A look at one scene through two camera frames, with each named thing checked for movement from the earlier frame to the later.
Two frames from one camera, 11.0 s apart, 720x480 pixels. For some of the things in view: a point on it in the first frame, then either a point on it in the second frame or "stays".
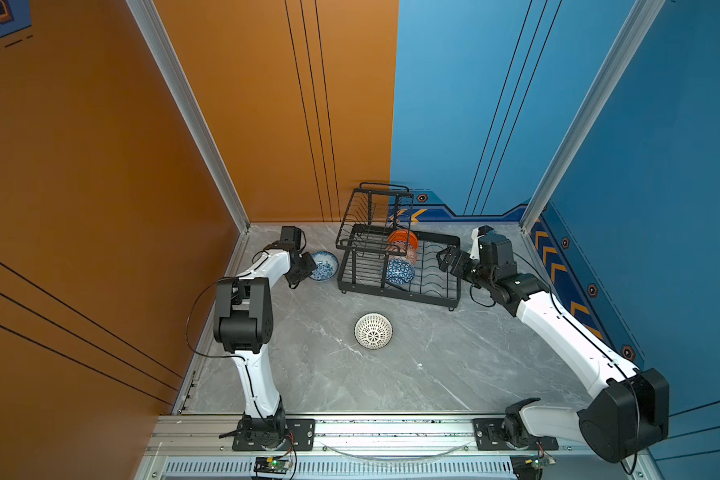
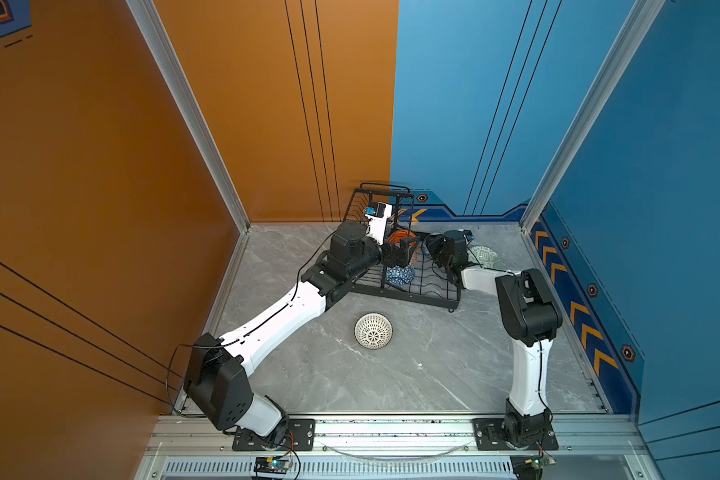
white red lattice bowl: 373,331 stays
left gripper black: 310,265 -> 400,257
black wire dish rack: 380,254 stays
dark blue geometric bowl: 399,271 stays
